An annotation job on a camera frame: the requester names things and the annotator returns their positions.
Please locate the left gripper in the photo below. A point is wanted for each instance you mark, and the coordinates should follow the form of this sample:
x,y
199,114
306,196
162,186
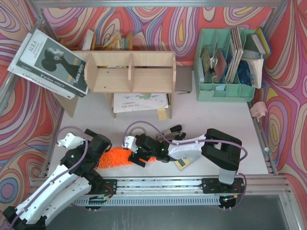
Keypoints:
x,y
96,162

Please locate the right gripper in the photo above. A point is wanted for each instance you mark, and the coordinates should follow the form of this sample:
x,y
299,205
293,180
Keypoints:
x,y
139,153

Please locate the orange microfiber duster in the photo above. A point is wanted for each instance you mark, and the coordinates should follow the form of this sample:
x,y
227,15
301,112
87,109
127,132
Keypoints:
x,y
115,157

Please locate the gold grey calculator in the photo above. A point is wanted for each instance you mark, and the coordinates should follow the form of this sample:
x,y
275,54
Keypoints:
x,y
185,162

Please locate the clear tape roll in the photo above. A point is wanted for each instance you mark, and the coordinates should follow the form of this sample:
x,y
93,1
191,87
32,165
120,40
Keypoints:
x,y
137,130

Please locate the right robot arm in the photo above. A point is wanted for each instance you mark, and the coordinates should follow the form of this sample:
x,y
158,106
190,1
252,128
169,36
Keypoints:
x,y
220,148

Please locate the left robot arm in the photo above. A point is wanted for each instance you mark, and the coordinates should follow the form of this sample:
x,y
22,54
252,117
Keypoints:
x,y
34,214

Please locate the wooden bookshelf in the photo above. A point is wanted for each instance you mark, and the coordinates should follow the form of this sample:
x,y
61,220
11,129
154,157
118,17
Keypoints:
x,y
110,72

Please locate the grey black stapler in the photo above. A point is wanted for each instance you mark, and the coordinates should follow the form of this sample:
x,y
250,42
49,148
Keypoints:
x,y
170,133

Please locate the spiral drawing notebook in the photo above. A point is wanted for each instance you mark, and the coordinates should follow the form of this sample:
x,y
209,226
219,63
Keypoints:
x,y
131,102

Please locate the yellow sticky note pad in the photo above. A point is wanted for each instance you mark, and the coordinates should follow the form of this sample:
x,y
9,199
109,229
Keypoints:
x,y
162,114

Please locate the books behind shelf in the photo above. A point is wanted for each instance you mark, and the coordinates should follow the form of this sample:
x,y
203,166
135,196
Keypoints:
x,y
115,42

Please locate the white book under Twins story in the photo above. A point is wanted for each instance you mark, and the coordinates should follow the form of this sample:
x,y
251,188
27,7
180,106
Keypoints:
x,y
13,68

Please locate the red notebook in organizer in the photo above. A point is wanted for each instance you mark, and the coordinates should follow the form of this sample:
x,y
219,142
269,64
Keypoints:
x,y
220,65

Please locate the pink tape dispenser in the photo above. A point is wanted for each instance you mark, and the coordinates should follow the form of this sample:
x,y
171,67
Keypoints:
x,y
258,110

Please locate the green desk organizer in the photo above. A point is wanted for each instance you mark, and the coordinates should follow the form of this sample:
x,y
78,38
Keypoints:
x,y
209,88

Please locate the stack of thin books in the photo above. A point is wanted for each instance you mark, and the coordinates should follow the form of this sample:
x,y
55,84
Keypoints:
x,y
234,55

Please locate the blue yellow book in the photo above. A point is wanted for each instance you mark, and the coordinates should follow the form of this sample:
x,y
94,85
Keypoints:
x,y
263,38

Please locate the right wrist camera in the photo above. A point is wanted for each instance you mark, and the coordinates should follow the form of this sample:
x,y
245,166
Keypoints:
x,y
130,143

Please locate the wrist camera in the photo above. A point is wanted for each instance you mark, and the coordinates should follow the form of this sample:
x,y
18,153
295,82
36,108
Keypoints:
x,y
130,143
71,141

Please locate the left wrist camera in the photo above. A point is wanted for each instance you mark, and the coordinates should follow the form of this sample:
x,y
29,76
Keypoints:
x,y
71,141

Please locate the black handled tool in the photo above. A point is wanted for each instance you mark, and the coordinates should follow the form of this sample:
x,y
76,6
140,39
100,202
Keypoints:
x,y
181,136

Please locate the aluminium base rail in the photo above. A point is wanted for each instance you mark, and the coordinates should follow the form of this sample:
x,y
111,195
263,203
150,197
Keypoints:
x,y
158,185

